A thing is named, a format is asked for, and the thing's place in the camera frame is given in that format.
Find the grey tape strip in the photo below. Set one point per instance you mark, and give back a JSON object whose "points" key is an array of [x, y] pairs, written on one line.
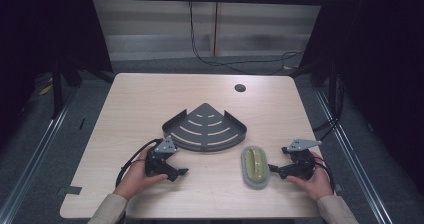
{"points": [[73, 190]]}

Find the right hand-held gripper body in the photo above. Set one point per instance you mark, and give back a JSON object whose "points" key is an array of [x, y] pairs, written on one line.
{"points": [[301, 162]]}

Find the person's left hand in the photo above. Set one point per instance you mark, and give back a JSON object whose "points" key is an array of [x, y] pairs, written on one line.
{"points": [[135, 179]]}

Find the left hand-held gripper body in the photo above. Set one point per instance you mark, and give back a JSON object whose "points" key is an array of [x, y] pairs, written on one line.
{"points": [[156, 165]]}

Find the black metal stand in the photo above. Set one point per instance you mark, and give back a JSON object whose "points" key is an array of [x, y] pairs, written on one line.
{"points": [[57, 90]]}

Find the person's right hand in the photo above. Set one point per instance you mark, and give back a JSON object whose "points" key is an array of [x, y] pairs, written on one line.
{"points": [[315, 184]]}

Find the yellow scrap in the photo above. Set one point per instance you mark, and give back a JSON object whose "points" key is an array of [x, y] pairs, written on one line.
{"points": [[45, 90]]}

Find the black curtain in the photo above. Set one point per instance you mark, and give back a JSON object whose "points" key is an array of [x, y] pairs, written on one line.
{"points": [[376, 67], [43, 34]]}

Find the black table grommet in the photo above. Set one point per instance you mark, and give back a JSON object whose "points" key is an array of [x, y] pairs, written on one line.
{"points": [[240, 87]]}

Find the metal floor rail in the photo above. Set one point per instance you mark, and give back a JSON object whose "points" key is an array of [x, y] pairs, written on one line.
{"points": [[353, 164], [31, 164]]}

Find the green sponge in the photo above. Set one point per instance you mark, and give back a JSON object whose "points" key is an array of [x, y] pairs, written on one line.
{"points": [[255, 166]]}

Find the dark grey metal corner shelf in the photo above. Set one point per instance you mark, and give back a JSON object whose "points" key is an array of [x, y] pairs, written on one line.
{"points": [[205, 130]]}

